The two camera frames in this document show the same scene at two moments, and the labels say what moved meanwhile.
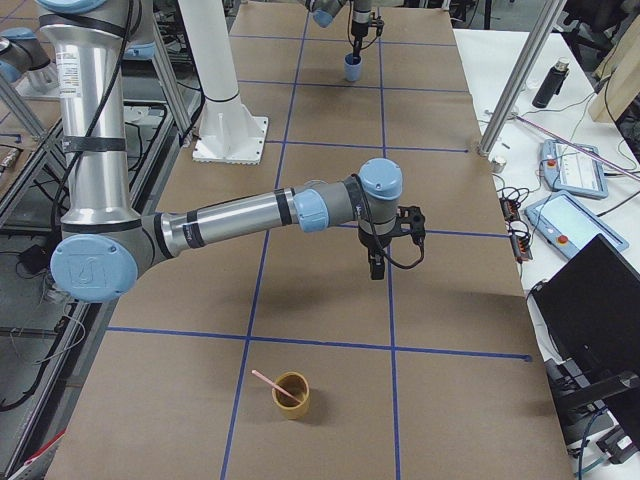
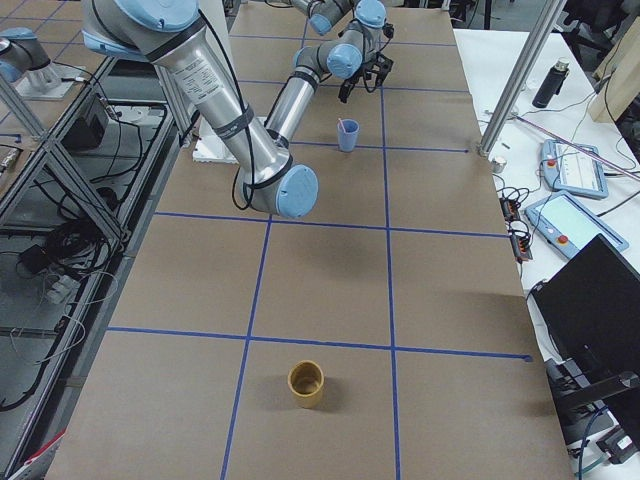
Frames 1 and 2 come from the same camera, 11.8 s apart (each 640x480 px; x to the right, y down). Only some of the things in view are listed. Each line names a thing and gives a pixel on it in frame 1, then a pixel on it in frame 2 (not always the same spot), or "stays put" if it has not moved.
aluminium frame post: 521,73 stays put
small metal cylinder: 498,164 stays put
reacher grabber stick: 576,146 stays put
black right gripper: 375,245 -> 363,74
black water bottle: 553,83 stays put
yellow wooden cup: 296,385 -> 306,379
